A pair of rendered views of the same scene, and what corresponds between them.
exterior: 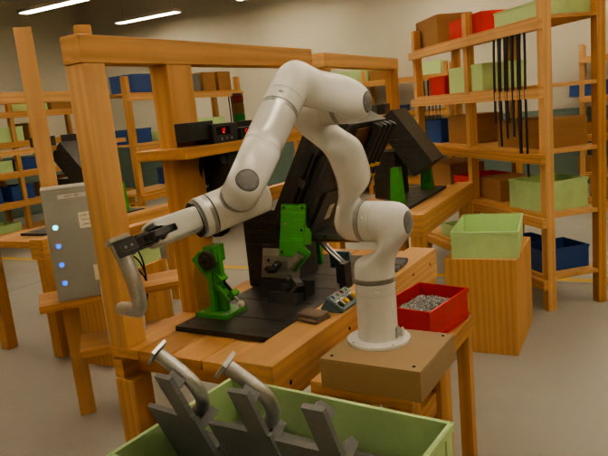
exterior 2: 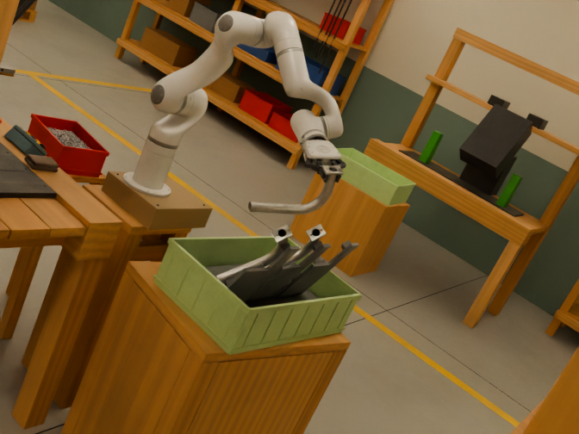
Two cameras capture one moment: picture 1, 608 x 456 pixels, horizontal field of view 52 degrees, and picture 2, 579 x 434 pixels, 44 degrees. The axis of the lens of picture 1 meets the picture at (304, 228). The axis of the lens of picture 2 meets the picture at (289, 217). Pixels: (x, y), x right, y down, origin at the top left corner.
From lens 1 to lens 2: 2.71 m
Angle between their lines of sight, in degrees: 86
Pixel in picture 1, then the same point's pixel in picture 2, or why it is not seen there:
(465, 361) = not seen: hidden behind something
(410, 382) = (204, 215)
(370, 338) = (158, 187)
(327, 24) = not seen: outside the picture
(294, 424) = (204, 260)
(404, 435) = (264, 249)
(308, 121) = (240, 40)
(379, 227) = (199, 108)
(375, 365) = (189, 208)
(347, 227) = (178, 105)
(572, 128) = not seen: outside the picture
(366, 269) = (177, 137)
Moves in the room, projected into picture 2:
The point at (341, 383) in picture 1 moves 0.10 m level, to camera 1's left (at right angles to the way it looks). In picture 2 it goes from (164, 224) to (155, 232)
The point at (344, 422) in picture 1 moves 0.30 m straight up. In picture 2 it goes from (237, 250) to (269, 178)
